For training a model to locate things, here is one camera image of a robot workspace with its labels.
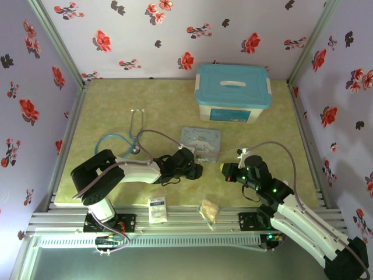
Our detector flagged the aluminium frame rail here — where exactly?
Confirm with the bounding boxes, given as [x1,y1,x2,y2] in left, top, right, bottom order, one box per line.
[25,205,349,237]

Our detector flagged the aluminium corner post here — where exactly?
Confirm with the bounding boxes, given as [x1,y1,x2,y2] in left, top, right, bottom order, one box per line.
[286,0,340,86]
[26,0,92,88]

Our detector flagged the blue stethoscope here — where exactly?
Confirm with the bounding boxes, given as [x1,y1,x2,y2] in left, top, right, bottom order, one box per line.
[94,108,145,160]

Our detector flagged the cartoon dog print tin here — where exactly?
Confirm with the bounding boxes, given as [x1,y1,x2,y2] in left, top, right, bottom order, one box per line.
[180,126,221,163]

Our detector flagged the small white paper packet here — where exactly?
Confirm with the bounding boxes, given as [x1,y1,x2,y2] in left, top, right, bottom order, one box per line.
[147,196,168,225]

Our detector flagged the white storage box blue lid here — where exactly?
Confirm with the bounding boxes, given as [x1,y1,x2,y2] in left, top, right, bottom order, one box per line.
[194,63,273,124]

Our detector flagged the clear bag beige contents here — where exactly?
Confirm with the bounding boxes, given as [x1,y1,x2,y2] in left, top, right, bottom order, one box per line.
[197,198,220,231]

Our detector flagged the white slotted cable duct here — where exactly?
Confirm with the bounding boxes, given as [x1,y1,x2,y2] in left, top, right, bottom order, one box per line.
[38,234,261,249]

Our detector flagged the green marbled table board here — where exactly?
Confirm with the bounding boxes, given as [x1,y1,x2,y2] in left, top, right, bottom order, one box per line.
[53,78,325,208]

